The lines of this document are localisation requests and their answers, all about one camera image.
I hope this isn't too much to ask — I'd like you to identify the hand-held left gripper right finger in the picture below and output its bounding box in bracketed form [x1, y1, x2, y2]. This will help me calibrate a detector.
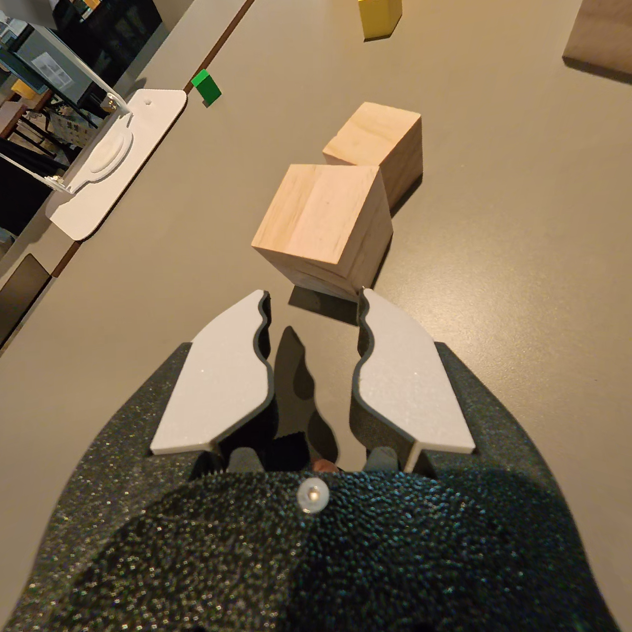
[352, 288, 477, 474]

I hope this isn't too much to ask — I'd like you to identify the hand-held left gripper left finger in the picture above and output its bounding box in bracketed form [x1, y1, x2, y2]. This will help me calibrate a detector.
[149, 289, 275, 472]

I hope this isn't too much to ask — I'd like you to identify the large plain wooden cube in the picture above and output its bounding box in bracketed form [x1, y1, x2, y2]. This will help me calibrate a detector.
[322, 102, 424, 208]
[251, 164, 394, 300]
[563, 0, 632, 76]

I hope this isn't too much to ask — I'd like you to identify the green wooden cube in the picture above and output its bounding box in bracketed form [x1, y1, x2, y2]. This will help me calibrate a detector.
[191, 69, 222, 107]

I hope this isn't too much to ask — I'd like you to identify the clear acrylic panel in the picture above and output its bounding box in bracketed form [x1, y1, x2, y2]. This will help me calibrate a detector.
[79, 62, 134, 117]
[0, 150, 75, 194]

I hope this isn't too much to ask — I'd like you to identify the black chair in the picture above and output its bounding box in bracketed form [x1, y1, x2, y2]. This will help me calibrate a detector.
[0, 138, 70, 238]

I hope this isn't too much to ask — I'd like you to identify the black cabinet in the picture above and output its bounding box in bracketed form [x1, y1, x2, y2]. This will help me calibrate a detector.
[52, 0, 164, 92]

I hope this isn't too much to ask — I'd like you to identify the yellow wooden cube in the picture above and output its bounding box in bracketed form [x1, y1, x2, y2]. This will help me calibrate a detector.
[358, 0, 403, 40]

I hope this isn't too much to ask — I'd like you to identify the grey storage box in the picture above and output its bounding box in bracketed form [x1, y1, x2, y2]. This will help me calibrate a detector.
[0, 22, 97, 107]

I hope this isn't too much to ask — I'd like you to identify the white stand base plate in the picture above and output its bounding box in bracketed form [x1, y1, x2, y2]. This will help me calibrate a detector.
[45, 89, 188, 242]

